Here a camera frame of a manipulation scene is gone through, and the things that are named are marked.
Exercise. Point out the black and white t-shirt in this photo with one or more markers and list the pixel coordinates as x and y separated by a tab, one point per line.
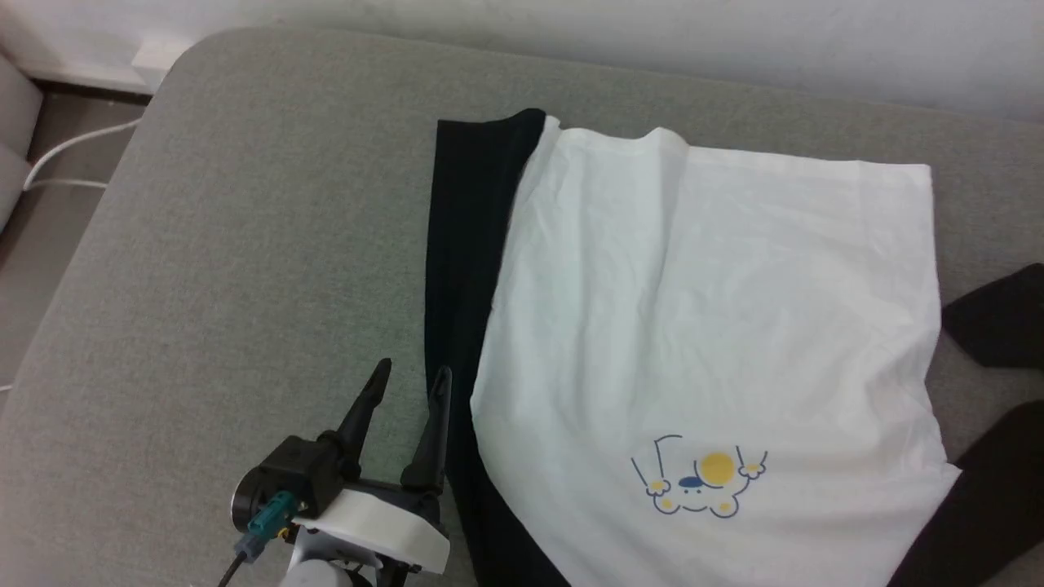
693	326

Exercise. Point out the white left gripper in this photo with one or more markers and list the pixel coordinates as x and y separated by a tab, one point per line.
383	522

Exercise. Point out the grey upholstered sofa seat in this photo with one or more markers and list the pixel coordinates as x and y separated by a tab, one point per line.
245	285

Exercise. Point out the teal left camera connector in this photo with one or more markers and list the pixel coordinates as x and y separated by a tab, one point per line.
265	522

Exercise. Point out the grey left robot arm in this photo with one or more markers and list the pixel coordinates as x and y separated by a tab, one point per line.
322	575

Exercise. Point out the white skirting board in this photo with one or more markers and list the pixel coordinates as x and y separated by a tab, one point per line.
155	63

